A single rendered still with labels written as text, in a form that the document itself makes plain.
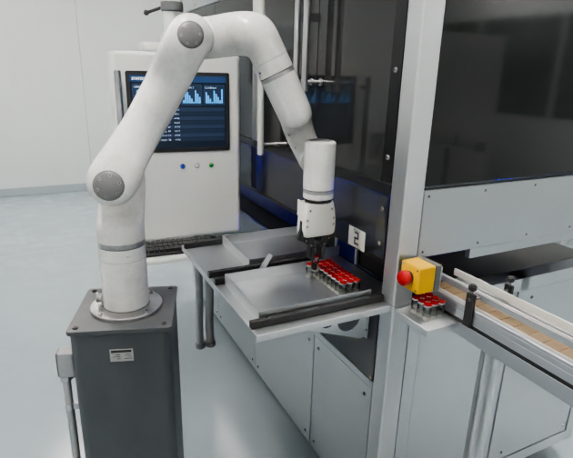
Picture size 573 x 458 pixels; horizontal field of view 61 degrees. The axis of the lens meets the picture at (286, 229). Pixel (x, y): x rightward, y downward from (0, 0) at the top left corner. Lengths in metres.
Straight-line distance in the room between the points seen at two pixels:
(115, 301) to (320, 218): 0.58
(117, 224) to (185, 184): 0.81
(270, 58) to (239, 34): 0.09
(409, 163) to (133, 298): 0.79
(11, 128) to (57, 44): 1.10
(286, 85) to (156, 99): 0.31
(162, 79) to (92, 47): 5.34
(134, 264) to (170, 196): 0.79
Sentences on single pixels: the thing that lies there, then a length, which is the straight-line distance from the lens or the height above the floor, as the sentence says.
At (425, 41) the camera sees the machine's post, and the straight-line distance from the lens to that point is 1.25.
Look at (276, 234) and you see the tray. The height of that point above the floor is 0.89.
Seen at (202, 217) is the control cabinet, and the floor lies 0.88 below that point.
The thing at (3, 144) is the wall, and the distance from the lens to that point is 6.58.
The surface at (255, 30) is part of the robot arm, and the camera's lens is 1.23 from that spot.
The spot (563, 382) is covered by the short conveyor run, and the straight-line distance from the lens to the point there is 1.21.
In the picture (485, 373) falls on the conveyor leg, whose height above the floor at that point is 0.76.
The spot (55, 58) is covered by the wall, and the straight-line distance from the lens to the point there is 6.51.
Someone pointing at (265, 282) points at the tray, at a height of 0.88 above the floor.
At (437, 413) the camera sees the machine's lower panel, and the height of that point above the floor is 0.46.
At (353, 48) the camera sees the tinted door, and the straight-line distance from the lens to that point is 1.48.
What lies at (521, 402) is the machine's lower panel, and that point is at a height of 0.37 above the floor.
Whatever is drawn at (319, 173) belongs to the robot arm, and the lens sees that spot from 1.28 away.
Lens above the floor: 1.49
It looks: 18 degrees down
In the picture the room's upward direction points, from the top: 2 degrees clockwise
